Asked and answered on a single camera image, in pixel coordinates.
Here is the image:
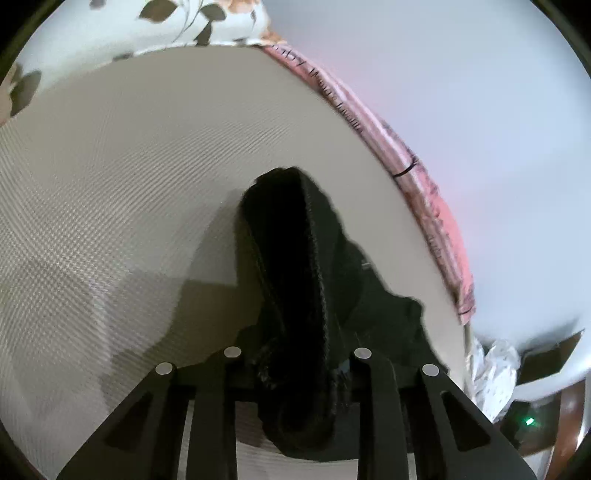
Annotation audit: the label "brown wooden furniture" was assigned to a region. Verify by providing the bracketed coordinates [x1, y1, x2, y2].
[547, 383, 589, 467]

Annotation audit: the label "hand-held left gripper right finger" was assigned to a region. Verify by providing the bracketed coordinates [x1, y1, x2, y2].
[342, 346, 539, 480]

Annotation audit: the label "white dotted cloth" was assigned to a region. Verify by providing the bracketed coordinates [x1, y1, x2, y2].
[468, 339, 522, 423]

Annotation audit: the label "cardboard box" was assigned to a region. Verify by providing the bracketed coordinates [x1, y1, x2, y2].
[517, 330, 586, 386]

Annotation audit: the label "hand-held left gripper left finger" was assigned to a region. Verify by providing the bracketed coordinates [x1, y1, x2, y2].
[55, 346, 259, 480]

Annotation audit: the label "pink printed blanket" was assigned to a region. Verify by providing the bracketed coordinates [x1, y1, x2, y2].
[261, 41, 476, 326]

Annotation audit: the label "beige woven bed mattress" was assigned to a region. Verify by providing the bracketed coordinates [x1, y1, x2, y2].
[0, 44, 472, 480]

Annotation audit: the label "black device with green light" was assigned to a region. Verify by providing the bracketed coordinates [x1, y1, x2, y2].
[501, 401, 555, 448]

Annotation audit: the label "black pants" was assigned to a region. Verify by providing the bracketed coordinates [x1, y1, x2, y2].
[235, 166, 451, 462]

